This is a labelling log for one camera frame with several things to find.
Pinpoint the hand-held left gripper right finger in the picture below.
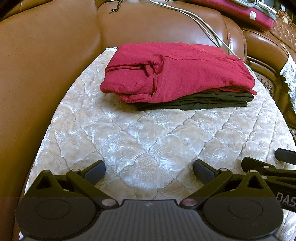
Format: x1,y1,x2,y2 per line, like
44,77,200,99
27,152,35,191
180,159,277,208

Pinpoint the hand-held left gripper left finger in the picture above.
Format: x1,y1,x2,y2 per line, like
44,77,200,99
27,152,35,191
26,160,121,208

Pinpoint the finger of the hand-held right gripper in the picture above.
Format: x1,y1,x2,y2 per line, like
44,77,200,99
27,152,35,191
242,157,296,193
275,148,296,166

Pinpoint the dark green garment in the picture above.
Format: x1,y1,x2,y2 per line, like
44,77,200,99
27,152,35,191
136,91,255,111

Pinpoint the red garment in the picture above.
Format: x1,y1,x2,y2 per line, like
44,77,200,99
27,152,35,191
100,42,258,103

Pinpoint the beige quilted seat cushion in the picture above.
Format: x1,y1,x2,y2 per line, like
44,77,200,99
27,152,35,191
24,47,296,241

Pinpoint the white lace cover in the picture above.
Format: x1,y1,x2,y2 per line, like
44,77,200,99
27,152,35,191
280,50,296,109

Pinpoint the brown leather sofa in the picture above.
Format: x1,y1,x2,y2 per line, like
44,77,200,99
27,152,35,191
0,0,248,241

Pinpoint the brown leather armchair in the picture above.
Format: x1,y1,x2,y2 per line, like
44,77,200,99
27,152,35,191
240,9,296,142

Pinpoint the grey white device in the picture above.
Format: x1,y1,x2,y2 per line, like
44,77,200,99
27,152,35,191
240,0,278,17

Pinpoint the red padded cloth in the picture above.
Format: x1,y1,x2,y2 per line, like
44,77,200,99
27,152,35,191
190,0,275,30

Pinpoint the white cable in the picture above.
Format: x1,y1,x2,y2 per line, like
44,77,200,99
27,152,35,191
159,3,240,59
148,0,255,75

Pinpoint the black cord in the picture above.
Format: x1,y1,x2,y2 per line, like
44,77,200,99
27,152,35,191
105,0,123,12

